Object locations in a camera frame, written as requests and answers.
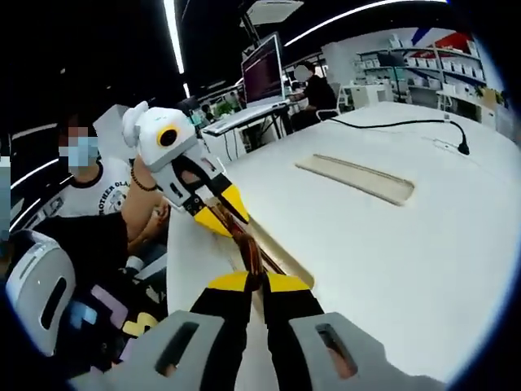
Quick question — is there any storage shelf with white boxes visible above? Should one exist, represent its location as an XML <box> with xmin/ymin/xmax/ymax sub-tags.
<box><xmin>357</xmin><ymin>34</ymin><xmax>488</xmax><ymax>90</ymax></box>

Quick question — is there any black gooseneck cable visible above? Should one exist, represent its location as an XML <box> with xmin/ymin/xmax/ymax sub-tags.
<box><xmin>325</xmin><ymin>116</ymin><xmax>471</xmax><ymax>156</ymax></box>

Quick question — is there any brown wooden-handled utensil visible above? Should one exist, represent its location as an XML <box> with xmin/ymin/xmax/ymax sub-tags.
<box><xmin>211</xmin><ymin>199</ymin><xmax>264</xmax><ymax>292</ymax></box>
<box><xmin>250</xmin><ymin>238</ymin><xmax>287</xmax><ymax>276</ymax></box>

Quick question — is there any white office chair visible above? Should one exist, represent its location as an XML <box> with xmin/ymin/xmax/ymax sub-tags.
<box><xmin>317</xmin><ymin>83</ymin><xmax>356</xmax><ymax>121</ymax></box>

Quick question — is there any computer monitor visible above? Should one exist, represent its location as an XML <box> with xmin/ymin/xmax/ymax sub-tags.
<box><xmin>240</xmin><ymin>34</ymin><xmax>286</xmax><ymax>109</ymax></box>

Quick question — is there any white standing desk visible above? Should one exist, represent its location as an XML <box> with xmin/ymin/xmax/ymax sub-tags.
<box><xmin>202</xmin><ymin>103</ymin><xmax>300</xmax><ymax>138</ymax></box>

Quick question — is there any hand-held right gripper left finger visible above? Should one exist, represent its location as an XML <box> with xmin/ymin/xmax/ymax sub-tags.
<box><xmin>68</xmin><ymin>271</ymin><xmax>253</xmax><ymax>391</ymax></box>

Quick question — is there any long ceiling light strip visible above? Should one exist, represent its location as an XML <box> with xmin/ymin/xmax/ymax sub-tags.
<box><xmin>162</xmin><ymin>0</ymin><xmax>187</xmax><ymax>75</ymax></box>
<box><xmin>283</xmin><ymin>0</ymin><xmax>394</xmax><ymax>46</ymax></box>

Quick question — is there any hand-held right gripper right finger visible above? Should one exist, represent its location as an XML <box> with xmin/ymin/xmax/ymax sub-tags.
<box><xmin>262</xmin><ymin>271</ymin><xmax>444</xmax><ymax>391</ymax></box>

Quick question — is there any dark bead bracelet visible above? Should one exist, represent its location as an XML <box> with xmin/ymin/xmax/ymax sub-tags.
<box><xmin>129</xmin><ymin>160</ymin><xmax>158</xmax><ymax>192</ymax></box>

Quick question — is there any ceiling air conditioner unit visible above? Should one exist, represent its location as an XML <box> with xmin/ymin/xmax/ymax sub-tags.
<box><xmin>247</xmin><ymin>0</ymin><xmax>305</xmax><ymax>22</ymax></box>

